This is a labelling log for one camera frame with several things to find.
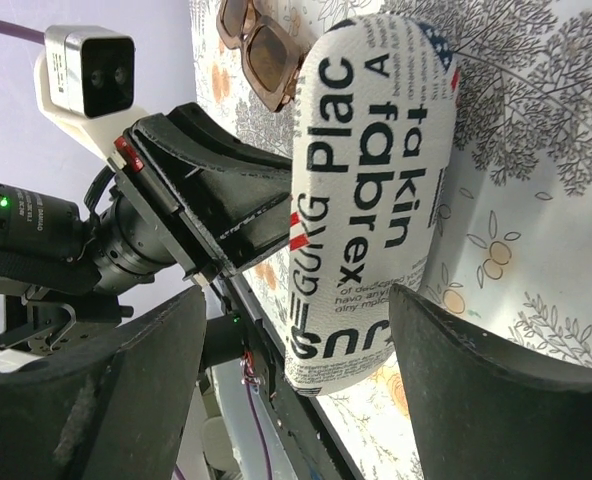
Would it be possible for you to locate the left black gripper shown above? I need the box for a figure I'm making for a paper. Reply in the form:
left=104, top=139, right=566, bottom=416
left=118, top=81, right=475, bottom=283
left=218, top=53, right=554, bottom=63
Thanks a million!
left=83, top=102, right=291, bottom=295

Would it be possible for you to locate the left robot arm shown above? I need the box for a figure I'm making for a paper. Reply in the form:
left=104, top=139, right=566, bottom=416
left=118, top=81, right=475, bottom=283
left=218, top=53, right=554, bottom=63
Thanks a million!
left=0, top=103, right=292, bottom=356

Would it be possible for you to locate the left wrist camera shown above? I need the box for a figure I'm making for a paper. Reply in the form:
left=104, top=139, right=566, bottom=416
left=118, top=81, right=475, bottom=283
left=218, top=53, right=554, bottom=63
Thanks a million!
left=34, top=25, right=147, bottom=160

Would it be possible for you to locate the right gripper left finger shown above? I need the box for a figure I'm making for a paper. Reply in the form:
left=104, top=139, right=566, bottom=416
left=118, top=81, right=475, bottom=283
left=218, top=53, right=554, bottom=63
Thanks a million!
left=0, top=287, right=207, bottom=479

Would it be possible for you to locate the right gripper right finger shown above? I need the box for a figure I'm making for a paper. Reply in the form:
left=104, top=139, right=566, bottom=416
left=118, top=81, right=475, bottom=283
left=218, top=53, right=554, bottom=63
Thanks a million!
left=389, top=284, right=592, bottom=480

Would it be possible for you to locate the flag print glasses case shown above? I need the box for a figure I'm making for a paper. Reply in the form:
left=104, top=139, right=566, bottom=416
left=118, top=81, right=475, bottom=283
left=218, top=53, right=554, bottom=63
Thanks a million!
left=284, top=12, right=459, bottom=397

